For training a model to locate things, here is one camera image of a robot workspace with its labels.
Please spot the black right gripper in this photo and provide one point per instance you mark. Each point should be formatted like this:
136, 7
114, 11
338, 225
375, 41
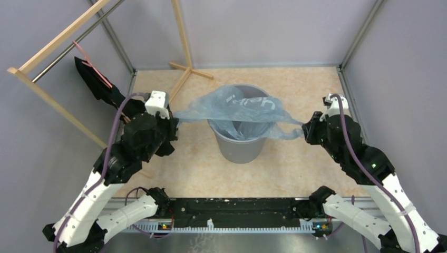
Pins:
309, 127

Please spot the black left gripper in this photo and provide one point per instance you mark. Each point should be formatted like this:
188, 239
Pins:
172, 123

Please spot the light blue plastic trash bag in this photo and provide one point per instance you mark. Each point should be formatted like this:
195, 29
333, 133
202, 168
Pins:
238, 117

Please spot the grey plastic trash bin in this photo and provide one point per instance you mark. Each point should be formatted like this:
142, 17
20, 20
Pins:
241, 151

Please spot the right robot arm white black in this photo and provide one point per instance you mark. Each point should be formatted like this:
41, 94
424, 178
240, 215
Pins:
402, 229

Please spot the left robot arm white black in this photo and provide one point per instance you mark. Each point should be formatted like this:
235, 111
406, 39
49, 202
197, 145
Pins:
83, 228

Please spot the black cloth garment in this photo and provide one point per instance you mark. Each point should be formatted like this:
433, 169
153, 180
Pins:
110, 94

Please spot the pink clothes hanger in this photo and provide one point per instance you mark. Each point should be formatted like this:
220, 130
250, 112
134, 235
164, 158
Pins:
90, 64

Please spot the metal rack rod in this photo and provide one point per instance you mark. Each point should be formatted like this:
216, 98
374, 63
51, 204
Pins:
101, 19

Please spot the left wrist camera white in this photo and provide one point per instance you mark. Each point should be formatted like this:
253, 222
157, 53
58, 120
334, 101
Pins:
157, 104

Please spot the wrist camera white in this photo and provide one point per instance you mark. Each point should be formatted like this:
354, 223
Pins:
157, 104
334, 104

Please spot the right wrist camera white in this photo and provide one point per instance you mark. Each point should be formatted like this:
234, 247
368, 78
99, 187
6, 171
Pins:
334, 104

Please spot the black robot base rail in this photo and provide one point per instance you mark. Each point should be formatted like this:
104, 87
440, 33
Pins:
188, 215

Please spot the aluminium corner frame post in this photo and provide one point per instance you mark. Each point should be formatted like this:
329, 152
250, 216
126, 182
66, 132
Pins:
378, 4

